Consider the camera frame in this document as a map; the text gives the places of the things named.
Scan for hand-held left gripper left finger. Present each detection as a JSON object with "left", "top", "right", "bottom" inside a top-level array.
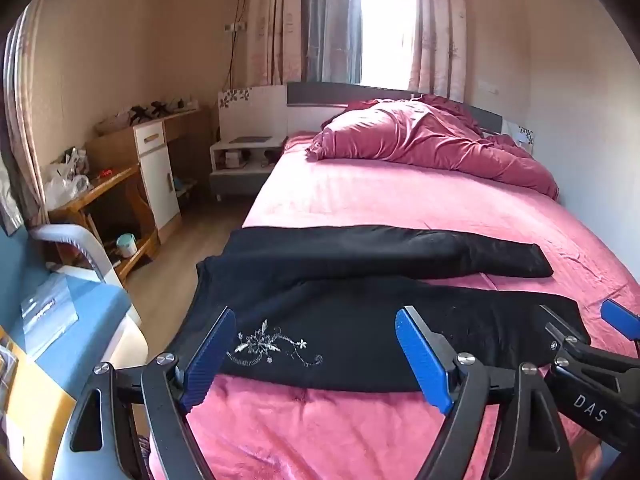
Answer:
[{"left": 52, "top": 306, "right": 237, "bottom": 480}]

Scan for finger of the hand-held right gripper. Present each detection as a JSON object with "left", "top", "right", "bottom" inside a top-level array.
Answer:
[
  {"left": 601, "top": 300, "right": 640, "bottom": 356},
  {"left": 539, "top": 305, "right": 608, "bottom": 376}
]

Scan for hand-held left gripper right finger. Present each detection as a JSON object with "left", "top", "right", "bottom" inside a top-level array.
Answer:
[{"left": 394, "top": 305, "right": 576, "bottom": 480}]

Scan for black pants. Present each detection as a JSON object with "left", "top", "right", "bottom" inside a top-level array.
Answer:
[{"left": 181, "top": 225, "right": 592, "bottom": 393}]

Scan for purple patterned garment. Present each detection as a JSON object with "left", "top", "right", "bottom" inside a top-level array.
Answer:
[{"left": 134, "top": 435, "right": 152, "bottom": 480}]

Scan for pink bed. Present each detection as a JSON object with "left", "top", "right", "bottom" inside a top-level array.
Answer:
[{"left": 150, "top": 130, "right": 640, "bottom": 480}]

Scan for clear plastic bag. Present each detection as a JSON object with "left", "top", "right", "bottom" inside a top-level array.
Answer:
[{"left": 20, "top": 280, "right": 81, "bottom": 361}]

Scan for yellow board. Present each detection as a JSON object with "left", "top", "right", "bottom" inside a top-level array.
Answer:
[{"left": 0, "top": 325, "right": 76, "bottom": 466}]

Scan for white cabinet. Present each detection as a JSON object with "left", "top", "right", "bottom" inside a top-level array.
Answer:
[{"left": 132, "top": 119, "right": 182, "bottom": 232}]

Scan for white nightstand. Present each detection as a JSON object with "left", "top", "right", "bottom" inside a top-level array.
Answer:
[{"left": 209, "top": 135, "right": 288, "bottom": 202}]

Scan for low wooden table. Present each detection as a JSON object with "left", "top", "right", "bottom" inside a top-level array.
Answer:
[{"left": 47, "top": 164, "right": 161, "bottom": 281}]

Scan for white leaf print panel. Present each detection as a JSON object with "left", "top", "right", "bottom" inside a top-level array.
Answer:
[
  {"left": 502, "top": 120, "right": 535, "bottom": 150},
  {"left": 218, "top": 86, "right": 288, "bottom": 143}
]

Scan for pink duvet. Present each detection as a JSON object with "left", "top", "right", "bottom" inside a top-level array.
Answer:
[{"left": 306, "top": 94, "right": 560, "bottom": 200}]

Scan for white plastic bags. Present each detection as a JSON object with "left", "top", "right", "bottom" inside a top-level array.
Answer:
[{"left": 45, "top": 147, "right": 93, "bottom": 211}]

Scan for wooden desk unit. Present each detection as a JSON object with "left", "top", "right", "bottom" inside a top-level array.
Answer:
[{"left": 85, "top": 107, "right": 213, "bottom": 211}]

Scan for grey bed headboard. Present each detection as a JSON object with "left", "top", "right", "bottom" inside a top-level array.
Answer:
[{"left": 286, "top": 81, "right": 503, "bottom": 136}]

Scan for striped pale curtain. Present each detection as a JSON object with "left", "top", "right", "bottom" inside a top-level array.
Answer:
[{"left": 2, "top": 10, "right": 51, "bottom": 233}]

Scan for patterned pink curtain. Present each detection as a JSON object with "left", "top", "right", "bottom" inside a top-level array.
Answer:
[
  {"left": 250, "top": 0, "right": 306, "bottom": 87},
  {"left": 407, "top": 0, "right": 468, "bottom": 102}
]

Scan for bright window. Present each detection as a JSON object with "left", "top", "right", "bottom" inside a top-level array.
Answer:
[{"left": 357, "top": 0, "right": 416, "bottom": 88}]

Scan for dark grey curtain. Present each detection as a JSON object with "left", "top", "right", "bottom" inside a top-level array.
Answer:
[{"left": 300, "top": 0, "right": 363, "bottom": 85}]

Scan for dark hanging cable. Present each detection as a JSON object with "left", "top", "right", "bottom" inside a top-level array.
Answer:
[{"left": 226, "top": 0, "right": 251, "bottom": 98}]

